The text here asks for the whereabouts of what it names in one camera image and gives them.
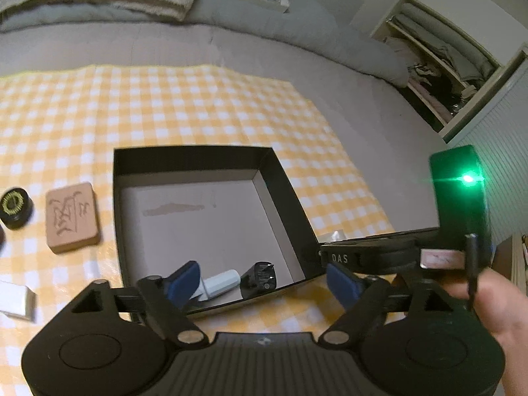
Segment grey pillow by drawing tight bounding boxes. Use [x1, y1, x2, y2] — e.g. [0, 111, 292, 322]
[0, 0, 410, 88]

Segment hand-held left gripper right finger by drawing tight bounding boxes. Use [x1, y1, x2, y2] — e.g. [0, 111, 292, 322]
[317, 263, 458, 347]

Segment folded grey linens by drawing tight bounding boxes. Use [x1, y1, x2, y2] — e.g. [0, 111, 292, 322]
[383, 2, 501, 88]

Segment grey bed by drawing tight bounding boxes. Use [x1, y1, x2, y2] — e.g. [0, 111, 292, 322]
[0, 20, 454, 240]

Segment tan carved block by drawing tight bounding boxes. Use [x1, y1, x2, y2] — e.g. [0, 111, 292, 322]
[45, 181, 102, 255]

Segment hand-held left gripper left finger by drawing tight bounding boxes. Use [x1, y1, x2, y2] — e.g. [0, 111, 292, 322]
[70, 261, 206, 348]

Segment white open cabinet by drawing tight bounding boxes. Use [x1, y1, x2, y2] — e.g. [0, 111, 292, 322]
[368, 0, 528, 142]

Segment black charger plug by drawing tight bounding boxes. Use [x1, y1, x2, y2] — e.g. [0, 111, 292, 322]
[239, 261, 278, 300]

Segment black round tin gold emblem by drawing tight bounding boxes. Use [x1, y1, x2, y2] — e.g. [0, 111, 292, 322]
[0, 187, 35, 231]

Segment person's right hand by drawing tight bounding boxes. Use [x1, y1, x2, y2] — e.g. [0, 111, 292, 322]
[447, 271, 528, 396]

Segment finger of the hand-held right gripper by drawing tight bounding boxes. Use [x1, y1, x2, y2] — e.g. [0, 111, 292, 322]
[317, 228, 440, 275]

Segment black cardboard box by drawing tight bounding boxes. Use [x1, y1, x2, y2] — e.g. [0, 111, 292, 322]
[113, 145, 319, 319]

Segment yellow checkered cloth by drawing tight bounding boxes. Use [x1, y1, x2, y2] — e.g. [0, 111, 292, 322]
[0, 64, 397, 396]

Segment white cylinder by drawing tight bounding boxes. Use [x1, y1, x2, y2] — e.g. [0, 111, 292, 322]
[197, 269, 242, 302]

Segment dark crumpled clothes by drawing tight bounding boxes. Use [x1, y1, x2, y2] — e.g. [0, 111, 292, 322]
[408, 63, 480, 121]

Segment white ribbed panel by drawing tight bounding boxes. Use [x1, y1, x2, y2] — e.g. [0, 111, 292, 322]
[449, 84, 528, 248]

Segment small white box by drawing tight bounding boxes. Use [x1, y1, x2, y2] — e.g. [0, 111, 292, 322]
[0, 280, 38, 323]

